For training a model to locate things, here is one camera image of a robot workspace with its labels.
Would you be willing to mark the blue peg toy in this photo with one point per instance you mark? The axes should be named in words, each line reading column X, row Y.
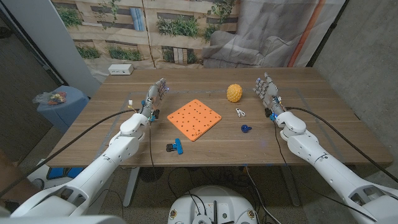
column 245, row 128

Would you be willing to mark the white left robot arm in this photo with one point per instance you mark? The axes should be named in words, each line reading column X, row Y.
column 102, row 161

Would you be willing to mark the yellow pineapple toy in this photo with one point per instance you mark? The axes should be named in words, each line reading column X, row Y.
column 234, row 93

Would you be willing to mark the blue box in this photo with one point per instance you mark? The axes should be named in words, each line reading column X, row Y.
column 62, row 173

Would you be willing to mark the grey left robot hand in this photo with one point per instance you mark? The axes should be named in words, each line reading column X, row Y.
column 154, row 99

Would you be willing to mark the blue stool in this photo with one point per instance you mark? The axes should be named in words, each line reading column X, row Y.
column 68, row 112

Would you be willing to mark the white power strip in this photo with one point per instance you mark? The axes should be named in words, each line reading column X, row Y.
column 120, row 69

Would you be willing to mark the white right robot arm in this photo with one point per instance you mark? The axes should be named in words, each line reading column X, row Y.
column 326, row 168

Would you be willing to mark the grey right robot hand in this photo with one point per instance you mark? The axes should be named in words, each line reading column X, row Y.
column 270, row 93

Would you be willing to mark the grey partition panel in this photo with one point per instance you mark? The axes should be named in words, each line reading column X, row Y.
column 56, row 40

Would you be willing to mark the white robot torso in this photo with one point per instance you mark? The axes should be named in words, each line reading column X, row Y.
column 186, row 205

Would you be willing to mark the printed backdrop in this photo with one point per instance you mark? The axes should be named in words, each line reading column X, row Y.
column 186, row 46

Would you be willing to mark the white clothespin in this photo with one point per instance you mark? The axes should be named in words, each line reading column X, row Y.
column 239, row 112

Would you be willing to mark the blue and black clip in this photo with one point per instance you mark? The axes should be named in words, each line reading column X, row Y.
column 178, row 147

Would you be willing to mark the orange peg board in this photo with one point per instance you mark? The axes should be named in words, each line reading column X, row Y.
column 194, row 119

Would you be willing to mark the white table leg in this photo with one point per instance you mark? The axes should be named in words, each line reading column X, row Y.
column 130, row 189

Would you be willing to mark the clear bag of toys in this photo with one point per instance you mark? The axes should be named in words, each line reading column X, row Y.
column 54, row 98

